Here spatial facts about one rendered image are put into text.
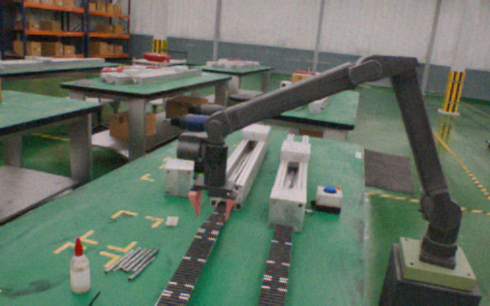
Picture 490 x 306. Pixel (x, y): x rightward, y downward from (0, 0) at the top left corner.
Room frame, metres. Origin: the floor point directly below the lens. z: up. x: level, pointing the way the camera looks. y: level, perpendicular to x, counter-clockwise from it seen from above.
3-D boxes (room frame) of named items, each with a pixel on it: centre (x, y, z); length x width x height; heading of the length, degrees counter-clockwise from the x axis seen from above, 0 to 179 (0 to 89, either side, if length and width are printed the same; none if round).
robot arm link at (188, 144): (0.97, 0.13, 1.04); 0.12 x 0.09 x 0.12; 83
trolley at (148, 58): (6.39, 1.55, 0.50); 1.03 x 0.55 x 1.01; 171
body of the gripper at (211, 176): (0.96, 0.09, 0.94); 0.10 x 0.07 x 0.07; 84
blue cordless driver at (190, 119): (1.47, 0.24, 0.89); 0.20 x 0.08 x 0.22; 96
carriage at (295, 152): (1.51, -0.18, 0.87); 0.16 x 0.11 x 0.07; 173
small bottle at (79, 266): (0.67, 0.32, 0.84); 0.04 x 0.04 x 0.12
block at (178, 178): (1.25, 0.22, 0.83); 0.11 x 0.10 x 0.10; 96
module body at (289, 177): (1.51, -0.18, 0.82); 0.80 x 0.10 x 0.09; 173
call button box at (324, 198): (1.22, -0.26, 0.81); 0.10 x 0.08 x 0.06; 83
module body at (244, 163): (1.54, 0.01, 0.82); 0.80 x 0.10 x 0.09; 173
